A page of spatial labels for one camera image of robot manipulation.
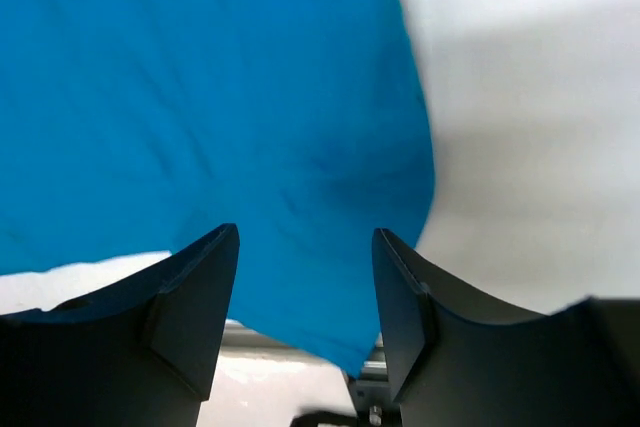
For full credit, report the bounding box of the blue t-shirt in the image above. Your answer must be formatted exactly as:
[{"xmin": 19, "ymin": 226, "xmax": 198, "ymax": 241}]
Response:
[{"xmin": 1, "ymin": 0, "xmax": 435, "ymax": 374}]

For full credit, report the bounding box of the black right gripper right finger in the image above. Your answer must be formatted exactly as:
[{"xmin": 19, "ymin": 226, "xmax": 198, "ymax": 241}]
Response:
[{"xmin": 371, "ymin": 227, "xmax": 551, "ymax": 404}]

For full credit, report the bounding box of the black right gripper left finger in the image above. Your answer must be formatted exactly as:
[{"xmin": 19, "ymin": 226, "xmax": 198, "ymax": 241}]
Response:
[{"xmin": 49, "ymin": 222, "xmax": 241, "ymax": 403}]

